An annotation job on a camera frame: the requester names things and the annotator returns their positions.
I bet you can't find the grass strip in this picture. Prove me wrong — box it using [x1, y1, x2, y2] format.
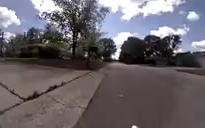
[3, 57, 106, 71]

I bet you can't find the row of dark trees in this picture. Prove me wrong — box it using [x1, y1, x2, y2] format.
[118, 33, 183, 66]

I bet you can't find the large leafy tree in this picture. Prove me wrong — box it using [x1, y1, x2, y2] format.
[39, 0, 110, 62]

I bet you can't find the grey asphalt road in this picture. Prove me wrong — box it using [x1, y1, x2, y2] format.
[72, 61, 205, 128]

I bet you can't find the low house behind bushes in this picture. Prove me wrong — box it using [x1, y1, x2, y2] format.
[20, 41, 62, 60]

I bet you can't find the pale concrete driveway slab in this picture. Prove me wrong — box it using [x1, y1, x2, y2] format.
[0, 63, 105, 128]

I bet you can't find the dark mailbox on post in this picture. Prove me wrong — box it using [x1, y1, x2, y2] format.
[87, 46, 99, 70]

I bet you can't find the building with pale wall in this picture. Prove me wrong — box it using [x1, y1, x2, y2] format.
[175, 49, 205, 70]

